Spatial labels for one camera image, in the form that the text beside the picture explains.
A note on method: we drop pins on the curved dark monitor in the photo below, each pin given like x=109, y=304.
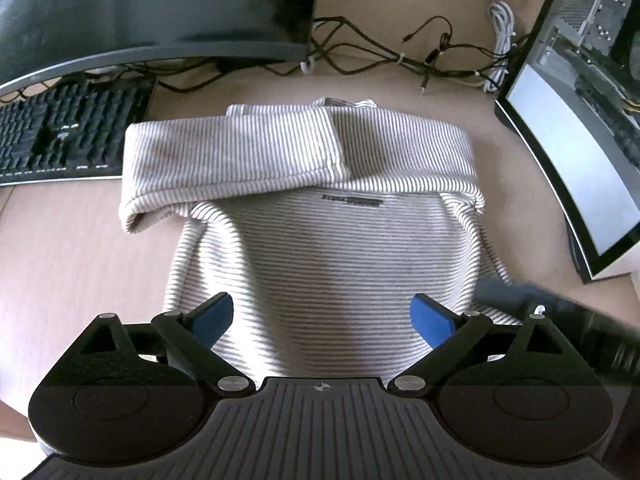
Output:
x=150, y=5

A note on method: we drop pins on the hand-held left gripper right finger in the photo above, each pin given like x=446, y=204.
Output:
x=432, y=320

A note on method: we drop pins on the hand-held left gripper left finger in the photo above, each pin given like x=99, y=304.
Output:
x=215, y=317

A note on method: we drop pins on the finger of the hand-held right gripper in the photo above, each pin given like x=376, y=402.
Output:
x=505, y=292

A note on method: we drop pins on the glass-sided computer case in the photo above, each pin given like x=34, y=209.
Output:
x=565, y=135

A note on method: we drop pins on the black keyboard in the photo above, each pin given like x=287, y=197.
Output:
x=65, y=130

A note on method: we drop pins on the striped shirt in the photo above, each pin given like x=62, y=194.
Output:
x=320, y=260

